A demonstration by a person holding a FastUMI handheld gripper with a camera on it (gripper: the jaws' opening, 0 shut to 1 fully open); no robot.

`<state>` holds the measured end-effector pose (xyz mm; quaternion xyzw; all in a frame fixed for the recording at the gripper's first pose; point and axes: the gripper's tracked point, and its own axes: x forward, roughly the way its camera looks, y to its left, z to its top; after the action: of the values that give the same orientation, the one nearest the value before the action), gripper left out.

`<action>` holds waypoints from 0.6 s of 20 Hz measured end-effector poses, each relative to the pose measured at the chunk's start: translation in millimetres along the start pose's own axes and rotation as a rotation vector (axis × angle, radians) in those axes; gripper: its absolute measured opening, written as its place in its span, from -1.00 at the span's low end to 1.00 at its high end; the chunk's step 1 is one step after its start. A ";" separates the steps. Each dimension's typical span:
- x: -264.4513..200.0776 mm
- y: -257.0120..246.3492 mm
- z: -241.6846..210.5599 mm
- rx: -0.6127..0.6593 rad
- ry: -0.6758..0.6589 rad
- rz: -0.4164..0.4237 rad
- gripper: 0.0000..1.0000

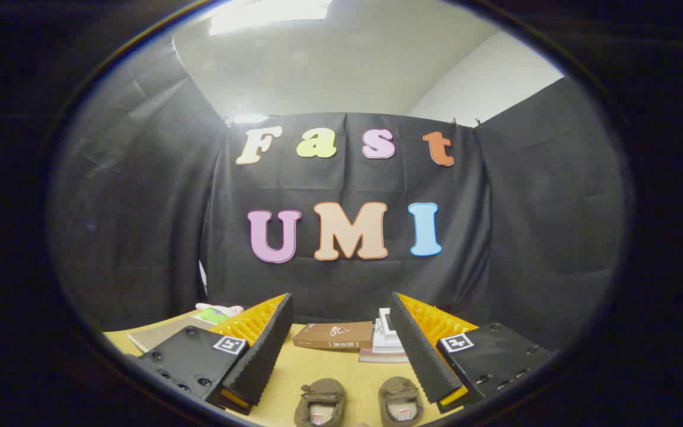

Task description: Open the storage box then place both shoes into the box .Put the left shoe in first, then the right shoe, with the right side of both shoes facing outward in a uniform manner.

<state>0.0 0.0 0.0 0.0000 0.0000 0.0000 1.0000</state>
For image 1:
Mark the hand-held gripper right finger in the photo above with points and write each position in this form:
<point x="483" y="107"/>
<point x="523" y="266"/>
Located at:
<point x="418" y="350"/>

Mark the ceiling light panel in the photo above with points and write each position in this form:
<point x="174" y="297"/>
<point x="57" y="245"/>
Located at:
<point x="270" y="15"/>

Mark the plain white book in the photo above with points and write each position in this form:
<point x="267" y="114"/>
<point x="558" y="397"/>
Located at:
<point x="386" y="344"/>

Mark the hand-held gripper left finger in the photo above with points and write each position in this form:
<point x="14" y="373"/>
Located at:
<point x="264" y="350"/>

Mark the brown book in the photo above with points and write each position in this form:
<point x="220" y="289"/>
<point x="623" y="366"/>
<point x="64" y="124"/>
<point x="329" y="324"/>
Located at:
<point x="332" y="335"/>

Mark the pink book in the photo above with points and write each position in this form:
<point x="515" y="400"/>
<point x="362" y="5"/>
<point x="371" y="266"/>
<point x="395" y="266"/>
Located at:
<point x="380" y="357"/>

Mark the brown fuzzy shoe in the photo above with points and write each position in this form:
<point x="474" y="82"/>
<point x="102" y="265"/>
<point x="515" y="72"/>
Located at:
<point x="321" y="394"/>
<point x="401" y="391"/>

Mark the pink and green plush toy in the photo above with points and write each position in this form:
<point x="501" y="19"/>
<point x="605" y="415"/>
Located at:
<point x="217" y="313"/>

